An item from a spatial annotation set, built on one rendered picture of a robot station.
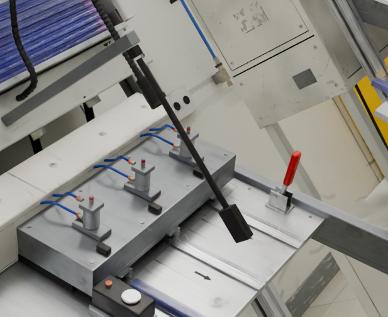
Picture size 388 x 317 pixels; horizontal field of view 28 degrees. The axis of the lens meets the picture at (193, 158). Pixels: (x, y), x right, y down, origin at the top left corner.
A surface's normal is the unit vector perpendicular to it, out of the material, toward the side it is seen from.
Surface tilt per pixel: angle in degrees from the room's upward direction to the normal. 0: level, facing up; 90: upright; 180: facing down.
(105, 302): 90
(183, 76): 90
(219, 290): 43
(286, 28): 90
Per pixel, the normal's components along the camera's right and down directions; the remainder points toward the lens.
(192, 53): 0.65, -0.28
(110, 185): 0.07, -0.82
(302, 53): -0.57, 0.44
